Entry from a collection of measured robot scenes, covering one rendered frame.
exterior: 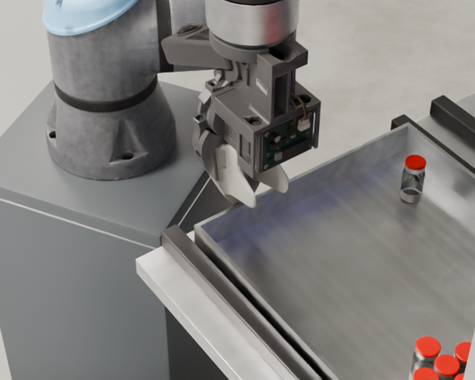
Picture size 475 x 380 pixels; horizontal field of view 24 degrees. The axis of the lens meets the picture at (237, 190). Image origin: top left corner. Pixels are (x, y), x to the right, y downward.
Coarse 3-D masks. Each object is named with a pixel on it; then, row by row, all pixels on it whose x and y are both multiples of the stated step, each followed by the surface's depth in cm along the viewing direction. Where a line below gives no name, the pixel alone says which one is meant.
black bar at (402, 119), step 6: (396, 120) 114; (402, 120) 114; (408, 120) 114; (396, 126) 114; (414, 126) 113; (420, 126) 113; (426, 132) 113; (432, 138) 112; (438, 144) 111; (444, 150) 111; (450, 150) 111; (456, 156) 110; (462, 162) 109; (468, 168) 109; (474, 168) 109
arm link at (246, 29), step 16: (208, 0) 86; (224, 0) 84; (288, 0) 84; (208, 16) 87; (224, 16) 85; (240, 16) 84; (256, 16) 84; (272, 16) 84; (288, 16) 85; (224, 32) 86; (240, 32) 85; (256, 32) 85; (272, 32) 85; (288, 32) 87
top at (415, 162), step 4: (408, 156) 106; (412, 156) 106; (416, 156) 106; (420, 156) 106; (408, 160) 105; (412, 160) 105; (416, 160) 105; (420, 160) 105; (424, 160) 105; (408, 164) 105; (412, 164) 105; (416, 164) 105; (420, 164) 105; (424, 164) 105; (412, 168) 105; (416, 168) 105; (420, 168) 105
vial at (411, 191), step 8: (408, 168) 105; (424, 168) 105; (408, 176) 106; (416, 176) 105; (424, 176) 106; (408, 184) 106; (416, 184) 106; (400, 192) 108; (408, 192) 107; (416, 192) 107; (408, 200) 107; (416, 200) 107
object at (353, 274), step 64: (320, 192) 109; (384, 192) 109; (448, 192) 109; (256, 256) 102; (320, 256) 102; (384, 256) 102; (448, 256) 102; (320, 320) 97; (384, 320) 97; (448, 320) 97
